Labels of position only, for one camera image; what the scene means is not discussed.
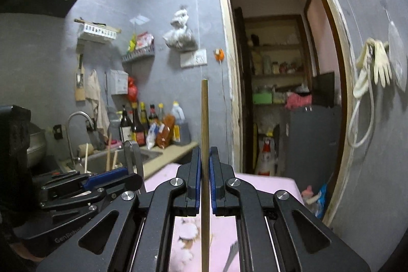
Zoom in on red snack packet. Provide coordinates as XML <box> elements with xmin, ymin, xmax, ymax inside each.
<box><xmin>135</xmin><ymin>32</ymin><xmax>155</xmax><ymax>50</ymax></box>

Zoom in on hanging beige towel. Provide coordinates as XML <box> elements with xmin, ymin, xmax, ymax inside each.
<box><xmin>84</xmin><ymin>69</ymin><xmax>111</xmax><ymax>139</ymax></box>

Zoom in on cream rubber gloves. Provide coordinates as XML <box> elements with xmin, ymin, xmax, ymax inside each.
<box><xmin>371</xmin><ymin>40</ymin><xmax>393</xmax><ymax>88</ymax></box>

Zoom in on white mesh bag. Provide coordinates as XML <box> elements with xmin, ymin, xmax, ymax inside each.
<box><xmin>387</xmin><ymin>20</ymin><xmax>408</xmax><ymax>89</ymax></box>

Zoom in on dark soy sauce bottle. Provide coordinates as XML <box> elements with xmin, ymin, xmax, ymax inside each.
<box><xmin>131</xmin><ymin>102</ymin><xmax>147</xmax><ymax>147</ymax></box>

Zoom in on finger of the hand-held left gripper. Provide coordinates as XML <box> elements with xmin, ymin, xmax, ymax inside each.
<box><xmin>40</xmin><ymin>167</ymin><xmax>144</xmax><ymax>200</ymax></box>
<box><xmin>40</xmin><ymin>188</ymin><xmax>111</xmax><ymax>217</ymax></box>

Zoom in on black monitor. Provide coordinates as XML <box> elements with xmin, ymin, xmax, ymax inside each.
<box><xmin>311</xmin><ymin>71</ymin><xmax>336</xmax><ymax>108</ymax></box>

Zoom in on white hose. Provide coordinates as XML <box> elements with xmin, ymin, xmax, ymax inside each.
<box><xmin>347</xmin><ymin>37</ymin><xmax>377</xmax><ymax>149</ymax></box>

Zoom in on white wall basket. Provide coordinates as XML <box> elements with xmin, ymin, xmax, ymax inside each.
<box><xmin>74</xmin><ymin>18</ymin><xmax>122</xmax><ymax>44</ymax></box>

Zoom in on dark wine bottle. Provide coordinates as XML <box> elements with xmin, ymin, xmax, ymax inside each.
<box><xmin>119</xmin><ymin>105</ymin><xmax>134</xmax><ymax>144</ymax></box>

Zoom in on hanging wooden cutting board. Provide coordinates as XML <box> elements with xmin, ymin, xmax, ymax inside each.
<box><xmin>74</xmin><ymin>53</ymin><xmax>87</xmax><ymax>102</ymax></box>

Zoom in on red plastic bag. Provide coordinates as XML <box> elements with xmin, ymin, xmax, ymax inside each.
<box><xmin>127</xmin><ymin>76</ymin><xmax>140</xmax><ymax>104</ymax></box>

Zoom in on white blue packet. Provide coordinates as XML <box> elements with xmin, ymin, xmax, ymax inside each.
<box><xmin>146</xmin><ymin>122</ymin><xmax>160</xmax><ymax>148</ymax></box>

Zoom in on pink cloth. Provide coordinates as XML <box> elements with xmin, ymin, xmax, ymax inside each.
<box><xmin>284</xmin><ymin>93</ymin><xmax>312</xmax><ymax>111</ymax></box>

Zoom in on pink tablecloth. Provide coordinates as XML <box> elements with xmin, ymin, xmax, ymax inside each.
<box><xmin>143</xmin><ymin>163</ymin><xmax>307</xmax><ymax>272</ymax></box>

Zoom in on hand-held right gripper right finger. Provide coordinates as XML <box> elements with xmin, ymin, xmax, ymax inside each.
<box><xmin>209</xmin><ymin>147</ymin><xmax>372</xmax><ymax>272</ymax></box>

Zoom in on green box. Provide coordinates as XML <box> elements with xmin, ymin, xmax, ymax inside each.
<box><xmin>252</xmin><ymin>93</ymin><xmax>273</xmax><ymax>105</ymax></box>

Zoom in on metal fork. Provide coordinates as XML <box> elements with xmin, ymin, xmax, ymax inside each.
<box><xmin>224</xmin><ymin>241</ymin><xmax>238</xmax><ymax>272</ymax></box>

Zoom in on blue plastic bag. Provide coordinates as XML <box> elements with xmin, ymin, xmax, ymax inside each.
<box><xmin>314</xmin><ymin>182</ymin><xmax>329</xmax><ymax>219</ymax></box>

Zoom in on orange seasoning packet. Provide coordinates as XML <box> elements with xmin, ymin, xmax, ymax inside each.
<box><xmin>155</xmin><ymin>114</ymin><xmax>177</xmax><ymax>149</ymax></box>

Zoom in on hanging clear plastic bag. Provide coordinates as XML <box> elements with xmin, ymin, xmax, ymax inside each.
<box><xmin>162</xmin><ymin>6</ymin><xmax>197</xmax><ymax>51</ymax></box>

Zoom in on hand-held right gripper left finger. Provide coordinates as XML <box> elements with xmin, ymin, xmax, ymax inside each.
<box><xmin>36</xmin><ymin>147</ymin><xmax>202</xmax><ymax>272</ymax></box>

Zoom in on white cardboard box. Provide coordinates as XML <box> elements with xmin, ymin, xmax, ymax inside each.
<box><xmin>110</xmin><ymin>69</ymin><xmax>129</xmax><ymax>96</ymax></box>

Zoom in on red cap sauce bottle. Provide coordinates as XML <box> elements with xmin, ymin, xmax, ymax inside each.
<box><xmin>148</xmin><ymin>104</ymin><xmax>159</xmax><ymax>126</ymax></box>

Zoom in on wooden storage shelf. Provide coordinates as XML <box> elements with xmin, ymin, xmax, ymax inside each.
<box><xmin>234</xmin><ymin>7</ymin><xmax>312</xmax><ymax>177</ymax></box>

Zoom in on wooden door frame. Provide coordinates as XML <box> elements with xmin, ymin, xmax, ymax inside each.
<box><xmin>215</xmin><ymin>0</ymin><xmax>358</xmax><ymax>228</ymax></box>

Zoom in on metal faucet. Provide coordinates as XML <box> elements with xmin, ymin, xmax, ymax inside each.
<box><xmin>66</xmin><ymin>111</ymin><xmax>96</xmax><ymax>171</ymax></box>

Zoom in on grey cabinet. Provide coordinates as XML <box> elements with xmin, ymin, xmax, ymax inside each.
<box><xmin>278</xmin><ymin>104</ymin><xmax>343</xmax><ymax>179</ymax></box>

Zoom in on white wall socket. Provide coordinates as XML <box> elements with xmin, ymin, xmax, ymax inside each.
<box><xmin>180</xmin><ymin>49</ymin><xmax>209</xmax><ymax>69</ymax></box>

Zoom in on kitchen counter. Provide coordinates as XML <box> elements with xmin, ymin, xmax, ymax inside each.
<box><xmin>59</xmin><ymin>140</ymin><xmax>200</xmax><ymax>181</ymax></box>

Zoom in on yellow cap sauce bottle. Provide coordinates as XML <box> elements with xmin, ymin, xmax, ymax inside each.
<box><xmin>139</xmin><ymin>102</ymin><xmax>150</xmax><ymax>133</ymax></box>

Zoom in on large cooking oil jug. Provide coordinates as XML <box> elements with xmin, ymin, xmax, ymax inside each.
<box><xmin>171</xmin><ymin>100</ymin><xmax>191</xmax><ymax>144</ymax></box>

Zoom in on metal pot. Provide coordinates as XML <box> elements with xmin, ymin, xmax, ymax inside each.
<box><xmin>27</xmin><ymin>123</ymin><xmax>47</xmax><ymax>168</ymax></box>

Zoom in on grey wall shelf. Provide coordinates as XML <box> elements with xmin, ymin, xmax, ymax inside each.
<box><xmin>121</xmin><ymin>45</ymin><xmax>156</xmax><ymax>65</ymax></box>

